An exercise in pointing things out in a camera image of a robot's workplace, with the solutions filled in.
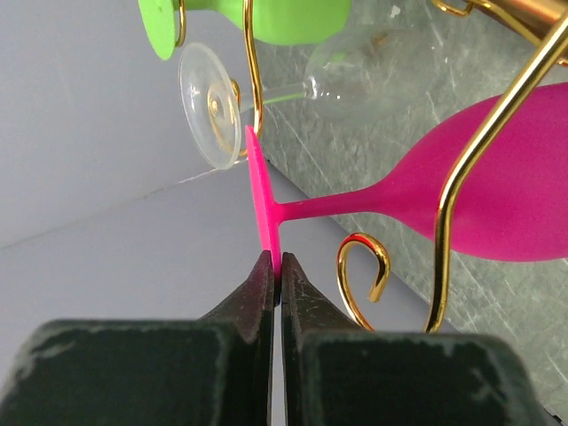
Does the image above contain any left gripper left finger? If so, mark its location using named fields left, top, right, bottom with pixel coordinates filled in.
left=1, top=253, right=274, bottom=425

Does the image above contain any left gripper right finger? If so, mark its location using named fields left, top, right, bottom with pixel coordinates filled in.
left=281, top=253, right=554, bottom=425

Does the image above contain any pink wine glass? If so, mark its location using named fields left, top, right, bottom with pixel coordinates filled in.
left=246, top=83, right=567, bottom=269

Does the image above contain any clear wine glass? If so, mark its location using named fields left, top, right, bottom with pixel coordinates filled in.
left=178, top=26, right=438, bottom=170

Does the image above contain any green wine glass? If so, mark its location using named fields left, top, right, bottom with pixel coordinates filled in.
left=138, top=0, right=351, bottom=60

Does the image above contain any gold wine glass rack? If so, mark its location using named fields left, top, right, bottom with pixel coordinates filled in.
left=175, top=0, right=568, bottom=335

